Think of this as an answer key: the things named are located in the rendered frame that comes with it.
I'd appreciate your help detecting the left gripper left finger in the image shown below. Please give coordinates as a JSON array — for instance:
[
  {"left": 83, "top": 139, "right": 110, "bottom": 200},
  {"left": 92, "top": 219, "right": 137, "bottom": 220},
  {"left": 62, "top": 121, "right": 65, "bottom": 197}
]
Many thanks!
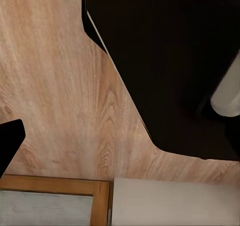
[{"left": 0, "top": 119, "right": 25, "bottom": 177}]

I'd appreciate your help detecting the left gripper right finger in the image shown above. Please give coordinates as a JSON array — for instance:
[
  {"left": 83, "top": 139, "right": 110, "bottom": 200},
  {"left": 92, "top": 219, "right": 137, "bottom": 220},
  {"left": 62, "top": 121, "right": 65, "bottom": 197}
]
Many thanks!
[{"left": 224, "top": 118, "right": 240, "bottom": 158}]

